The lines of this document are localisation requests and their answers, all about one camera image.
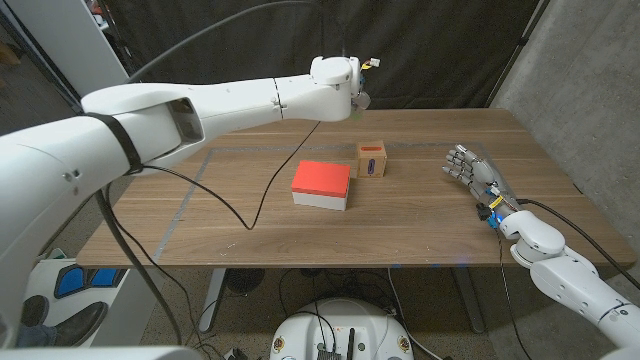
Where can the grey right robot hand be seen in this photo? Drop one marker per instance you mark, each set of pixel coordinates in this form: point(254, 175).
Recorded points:
point(480, 172)

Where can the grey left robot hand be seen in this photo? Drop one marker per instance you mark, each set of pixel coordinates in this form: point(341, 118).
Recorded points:
point(361, 101)

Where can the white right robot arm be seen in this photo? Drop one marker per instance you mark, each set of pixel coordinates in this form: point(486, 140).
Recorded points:
point(565, 270)

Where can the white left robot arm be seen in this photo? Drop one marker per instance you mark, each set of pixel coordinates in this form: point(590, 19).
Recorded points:
point(150, 125)

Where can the wooden coin box with slots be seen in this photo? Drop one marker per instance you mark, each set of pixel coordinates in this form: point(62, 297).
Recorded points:
point(371, 159)

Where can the red and white box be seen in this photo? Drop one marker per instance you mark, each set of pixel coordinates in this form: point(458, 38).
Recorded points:
point(322, 182)

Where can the black fabric backdrop curtain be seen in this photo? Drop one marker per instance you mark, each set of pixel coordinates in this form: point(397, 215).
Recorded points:
point(400, 50)

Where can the grey table leg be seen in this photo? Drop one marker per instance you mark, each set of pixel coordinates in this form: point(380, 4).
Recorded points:
point(467, 300)

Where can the black backdrop stand pole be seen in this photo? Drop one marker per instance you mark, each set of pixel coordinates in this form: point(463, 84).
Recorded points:
point(515, 45)

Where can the white robot torso base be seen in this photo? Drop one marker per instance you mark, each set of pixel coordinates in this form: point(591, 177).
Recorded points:
point(345, 330)

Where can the black round fan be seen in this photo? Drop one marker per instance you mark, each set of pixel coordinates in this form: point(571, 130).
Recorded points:
point(244, 280)

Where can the white table leg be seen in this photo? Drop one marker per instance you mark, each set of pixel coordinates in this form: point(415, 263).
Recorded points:
point(212, 300)

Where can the white cabinet panel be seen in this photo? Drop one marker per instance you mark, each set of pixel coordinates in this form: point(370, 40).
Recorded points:
point(70, 40)

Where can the black shoe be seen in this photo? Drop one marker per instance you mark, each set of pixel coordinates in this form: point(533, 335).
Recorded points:
point(75, 325)

